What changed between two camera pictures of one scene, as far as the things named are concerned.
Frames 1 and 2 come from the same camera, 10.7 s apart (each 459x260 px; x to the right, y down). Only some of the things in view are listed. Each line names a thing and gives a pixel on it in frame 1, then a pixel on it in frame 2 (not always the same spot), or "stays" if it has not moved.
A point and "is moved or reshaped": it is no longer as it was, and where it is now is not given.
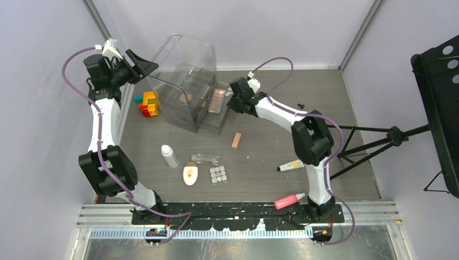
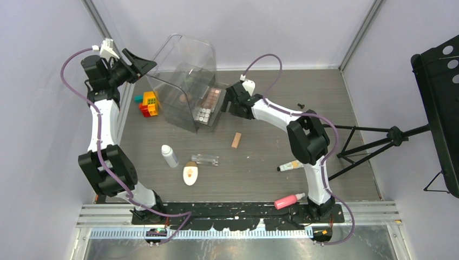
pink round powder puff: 183,98 stays
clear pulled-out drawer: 216,105 is moved or reshaped
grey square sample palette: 217,174 → 202,115
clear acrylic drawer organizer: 183,72 stays
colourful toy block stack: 148,103 stays
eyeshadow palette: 217,101 is moved or reshaped
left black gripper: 144,67 stays
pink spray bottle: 285,201 stays
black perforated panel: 438,69 stays
